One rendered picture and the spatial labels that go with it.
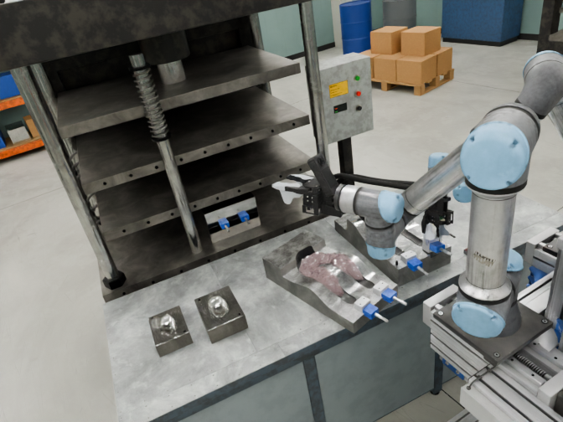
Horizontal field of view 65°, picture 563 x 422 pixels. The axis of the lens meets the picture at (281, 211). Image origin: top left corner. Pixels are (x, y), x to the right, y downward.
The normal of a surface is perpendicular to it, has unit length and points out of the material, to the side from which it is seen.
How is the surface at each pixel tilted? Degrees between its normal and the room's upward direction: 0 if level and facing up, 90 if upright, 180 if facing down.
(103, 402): 0
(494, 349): 0
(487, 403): 0
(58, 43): 90
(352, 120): 90
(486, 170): 83
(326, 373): 90
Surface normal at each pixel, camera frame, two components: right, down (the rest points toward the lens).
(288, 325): -0.15, -0.84
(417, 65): -0.73, 0.44
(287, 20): 0.54, 0.36
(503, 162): -0.58, 0.39
